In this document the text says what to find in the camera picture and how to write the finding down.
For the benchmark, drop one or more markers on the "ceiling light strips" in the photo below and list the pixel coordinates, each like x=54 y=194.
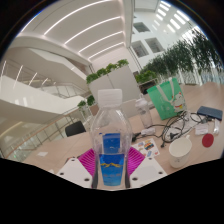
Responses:
x=86 y=30

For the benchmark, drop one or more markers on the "green plant hedge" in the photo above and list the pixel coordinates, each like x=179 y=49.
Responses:
x=180 y=56

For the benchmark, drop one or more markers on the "white paper slip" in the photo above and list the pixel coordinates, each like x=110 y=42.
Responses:
x=42 y=154

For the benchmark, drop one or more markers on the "potted green plants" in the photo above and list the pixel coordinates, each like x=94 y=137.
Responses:
x=87 y=101

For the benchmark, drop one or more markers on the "green tote bag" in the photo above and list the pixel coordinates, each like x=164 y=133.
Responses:
x=165 y=100

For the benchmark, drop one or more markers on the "green plants on cabinet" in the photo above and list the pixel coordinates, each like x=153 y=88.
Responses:
x=106 y=70

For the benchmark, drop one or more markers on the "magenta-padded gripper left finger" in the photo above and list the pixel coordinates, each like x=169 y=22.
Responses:
x=76 y=171

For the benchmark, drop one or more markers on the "glass balcony railing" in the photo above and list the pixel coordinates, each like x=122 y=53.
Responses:
x=36 y=136

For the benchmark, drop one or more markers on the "flat round red coaster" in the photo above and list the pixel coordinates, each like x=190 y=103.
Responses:
x=208 y=140

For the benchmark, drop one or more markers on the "white mug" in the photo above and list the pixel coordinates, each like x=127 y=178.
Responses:
x=180 y=152

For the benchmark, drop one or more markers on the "dark blue keyboard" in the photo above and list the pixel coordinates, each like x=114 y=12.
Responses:
x=210 y=112

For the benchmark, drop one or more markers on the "white cabinet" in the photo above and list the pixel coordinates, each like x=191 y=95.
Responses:
x=116 y=81

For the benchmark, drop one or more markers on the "white power adapter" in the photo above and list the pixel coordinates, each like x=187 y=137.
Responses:
x=147 y=131

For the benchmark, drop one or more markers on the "clear white-lidded shaker bottle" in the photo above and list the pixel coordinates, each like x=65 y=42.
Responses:
x=145 y=112

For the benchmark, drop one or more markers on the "clear blue-labelled water bottle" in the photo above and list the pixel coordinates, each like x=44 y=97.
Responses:
x=111 y=133

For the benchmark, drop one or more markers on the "white chair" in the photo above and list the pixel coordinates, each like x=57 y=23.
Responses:
x=130 y=108

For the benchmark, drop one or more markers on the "black chair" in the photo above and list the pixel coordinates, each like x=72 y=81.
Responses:
x=75 y=128

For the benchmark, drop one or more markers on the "white paper card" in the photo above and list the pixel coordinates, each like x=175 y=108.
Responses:
x=201 y=128

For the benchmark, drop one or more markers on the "colourful sticker sheet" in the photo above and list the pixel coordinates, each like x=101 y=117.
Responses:
x=148 y=148

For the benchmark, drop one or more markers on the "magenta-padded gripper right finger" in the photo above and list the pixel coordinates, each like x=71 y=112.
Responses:
x=146 y=170

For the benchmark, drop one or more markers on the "white plastic packet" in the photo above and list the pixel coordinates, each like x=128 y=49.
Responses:
x=216 y=126

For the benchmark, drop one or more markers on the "low planter with plants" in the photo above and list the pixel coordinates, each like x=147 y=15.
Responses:
x=145 y=77

